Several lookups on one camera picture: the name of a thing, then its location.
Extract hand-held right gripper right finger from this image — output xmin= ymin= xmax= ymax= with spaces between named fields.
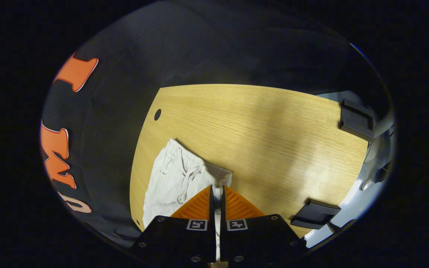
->
xmin=220 ymin=185 xmax=306 ymax=267

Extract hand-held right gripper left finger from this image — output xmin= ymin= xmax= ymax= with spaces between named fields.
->
xmin=131 ymin=185 xmax=217 ymax=263

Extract white jeans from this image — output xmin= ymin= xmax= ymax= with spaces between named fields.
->
xmin=142 ymin=138 xmax=233 ymax=261

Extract black backdrop cloth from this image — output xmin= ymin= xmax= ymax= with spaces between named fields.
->
xmin=40 ymin=2 xmax=388 ymax=249

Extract black table edge bracket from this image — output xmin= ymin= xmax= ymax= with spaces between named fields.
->
xmin=290 ymin=198 xmax=341 ymax=230
xmin=339 ymin=99 xmax=378 ymax=141

